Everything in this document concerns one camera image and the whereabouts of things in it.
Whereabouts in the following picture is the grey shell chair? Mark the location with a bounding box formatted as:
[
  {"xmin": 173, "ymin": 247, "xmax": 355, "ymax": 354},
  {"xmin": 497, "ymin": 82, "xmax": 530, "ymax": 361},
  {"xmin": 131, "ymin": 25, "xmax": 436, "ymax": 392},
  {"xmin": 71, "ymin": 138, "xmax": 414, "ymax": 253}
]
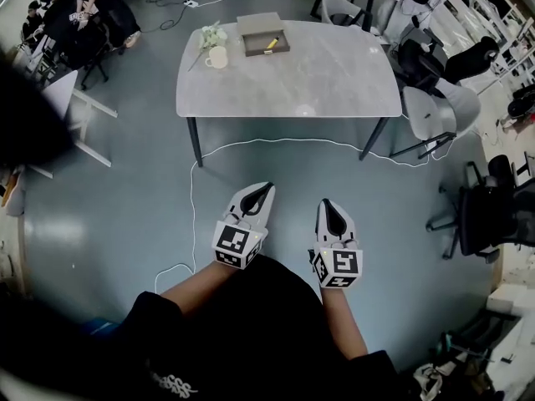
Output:
[
  {"xmin": 320, "ymin": 0, "xmax": 375, "ymax": 32},
  {"xmin": 389, "ymin": 82, "xmax": 482, "ymax": 161}
]

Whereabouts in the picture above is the person's right forearm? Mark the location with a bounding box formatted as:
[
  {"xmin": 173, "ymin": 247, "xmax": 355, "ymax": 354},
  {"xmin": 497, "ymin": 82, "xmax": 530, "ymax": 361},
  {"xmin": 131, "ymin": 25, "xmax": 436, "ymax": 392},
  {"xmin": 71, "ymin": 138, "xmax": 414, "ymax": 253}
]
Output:
[{"xmin": 319, "ymin": 286, "xmax": 369, "ymax": 362}]

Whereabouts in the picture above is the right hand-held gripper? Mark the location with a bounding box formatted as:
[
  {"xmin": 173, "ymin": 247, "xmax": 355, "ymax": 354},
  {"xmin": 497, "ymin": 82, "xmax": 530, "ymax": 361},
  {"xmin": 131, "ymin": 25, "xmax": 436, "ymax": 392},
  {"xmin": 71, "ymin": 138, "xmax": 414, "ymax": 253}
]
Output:
[{"xmin": 310, "ymin": 198, "xmax": 364, "ymax": 291}]

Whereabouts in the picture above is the white flower bouquet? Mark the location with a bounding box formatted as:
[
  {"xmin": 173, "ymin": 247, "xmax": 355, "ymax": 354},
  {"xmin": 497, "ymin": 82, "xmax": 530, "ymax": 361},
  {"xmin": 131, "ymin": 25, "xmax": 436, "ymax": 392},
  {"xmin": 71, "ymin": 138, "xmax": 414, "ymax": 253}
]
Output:
[{"xmin": 187, "ymin": 20, "xmax": 229, "ymax": 73}]

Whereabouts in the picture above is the long white floor cable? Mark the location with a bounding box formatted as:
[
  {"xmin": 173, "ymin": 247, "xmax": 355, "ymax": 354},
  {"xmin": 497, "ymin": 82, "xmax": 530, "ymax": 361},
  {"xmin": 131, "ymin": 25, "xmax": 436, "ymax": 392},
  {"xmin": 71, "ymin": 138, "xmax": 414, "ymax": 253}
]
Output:
[{"xmin": 154, "ymin": 136, "xmax": 455, "ymax": 295}]

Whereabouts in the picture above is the white cabinet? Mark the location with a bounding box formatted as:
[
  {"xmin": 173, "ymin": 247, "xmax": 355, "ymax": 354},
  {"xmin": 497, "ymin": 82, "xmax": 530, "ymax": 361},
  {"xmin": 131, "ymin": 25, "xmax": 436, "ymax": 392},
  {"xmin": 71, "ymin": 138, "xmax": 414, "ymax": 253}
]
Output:
[{"xmin": 486, "ymin": 282, "xmax": 535, "ymax": 394}]

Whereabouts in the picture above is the person's left forearm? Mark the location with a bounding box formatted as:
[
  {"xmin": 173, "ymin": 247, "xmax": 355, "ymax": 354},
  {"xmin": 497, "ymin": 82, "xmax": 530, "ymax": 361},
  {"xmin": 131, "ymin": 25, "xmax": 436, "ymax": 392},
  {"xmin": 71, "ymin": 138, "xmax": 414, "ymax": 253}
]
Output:
[{"xmin": 160, "ymin": 260, "xmax": 236, "ymax": 322}]

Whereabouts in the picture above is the brown box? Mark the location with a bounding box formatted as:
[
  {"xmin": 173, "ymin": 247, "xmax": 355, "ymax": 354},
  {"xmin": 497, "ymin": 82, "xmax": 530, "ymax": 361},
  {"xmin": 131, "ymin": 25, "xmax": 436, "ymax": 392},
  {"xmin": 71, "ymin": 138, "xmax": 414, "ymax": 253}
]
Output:
[{"xmin": 236, "ymin": 11, "xmax": 292, "ymax": 58}]

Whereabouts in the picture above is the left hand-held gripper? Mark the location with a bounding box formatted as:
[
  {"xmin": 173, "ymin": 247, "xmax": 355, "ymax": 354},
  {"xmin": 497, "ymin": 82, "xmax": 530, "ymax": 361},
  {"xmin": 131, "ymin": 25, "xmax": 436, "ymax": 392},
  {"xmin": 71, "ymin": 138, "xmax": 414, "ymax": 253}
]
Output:
[{"xmin": 212, "ymin": 181, "xmax": 277, "ymax": 272}]

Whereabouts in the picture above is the person's black clothing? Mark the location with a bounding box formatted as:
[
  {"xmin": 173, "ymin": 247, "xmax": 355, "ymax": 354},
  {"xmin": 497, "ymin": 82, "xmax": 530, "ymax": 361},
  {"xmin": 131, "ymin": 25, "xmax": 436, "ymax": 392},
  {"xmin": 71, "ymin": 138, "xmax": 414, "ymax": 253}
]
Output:
[{"xmin": 0, "ymin": 253, "xmax": 423, "ymax": 401}]

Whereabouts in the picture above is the black floor cable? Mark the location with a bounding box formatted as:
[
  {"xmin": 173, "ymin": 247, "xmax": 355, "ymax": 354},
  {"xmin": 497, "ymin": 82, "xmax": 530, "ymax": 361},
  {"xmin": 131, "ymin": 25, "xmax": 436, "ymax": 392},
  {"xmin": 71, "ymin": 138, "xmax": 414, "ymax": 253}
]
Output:
[{"xmin": 145, "ymin": 0, "xmax": 242, "ymax": 32}]

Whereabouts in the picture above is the cream cloth bag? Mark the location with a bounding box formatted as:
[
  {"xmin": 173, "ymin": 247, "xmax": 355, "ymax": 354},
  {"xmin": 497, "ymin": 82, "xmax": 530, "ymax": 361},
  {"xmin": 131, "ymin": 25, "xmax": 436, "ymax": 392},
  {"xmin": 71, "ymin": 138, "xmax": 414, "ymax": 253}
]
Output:
[{"xmin": 412, "ymin": 363, "xmax": 445, "ymax": 401}]

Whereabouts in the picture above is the black table leg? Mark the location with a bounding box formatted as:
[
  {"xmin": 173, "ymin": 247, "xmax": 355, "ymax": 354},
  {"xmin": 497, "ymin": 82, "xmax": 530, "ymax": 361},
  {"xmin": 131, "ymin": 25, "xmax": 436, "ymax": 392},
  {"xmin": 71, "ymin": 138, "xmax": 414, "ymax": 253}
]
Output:
[
  {"xmin": 359, "ymin": 117, "xmax": 390, "ymax": 162},
  {"xmin": 186, "ymin": 116, "xmax": 205, "ymax": 169}
]

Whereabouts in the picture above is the white metal shelf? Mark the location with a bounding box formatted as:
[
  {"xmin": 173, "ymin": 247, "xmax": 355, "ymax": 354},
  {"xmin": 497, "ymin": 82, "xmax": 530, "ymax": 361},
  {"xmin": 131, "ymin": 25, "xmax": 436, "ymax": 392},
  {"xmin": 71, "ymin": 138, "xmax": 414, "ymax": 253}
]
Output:
[{"xmin": 434, "ymin": 0, "xmax": 535, "ymax": 94}]

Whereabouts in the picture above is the cream mug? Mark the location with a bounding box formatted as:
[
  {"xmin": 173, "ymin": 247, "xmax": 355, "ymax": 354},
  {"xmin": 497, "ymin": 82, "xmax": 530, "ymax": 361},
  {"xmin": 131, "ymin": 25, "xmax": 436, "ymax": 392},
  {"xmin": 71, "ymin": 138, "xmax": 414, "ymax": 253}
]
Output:
[{"xmin": 203, "ymin": 45, "xmax": 230, "ymax": 70}]

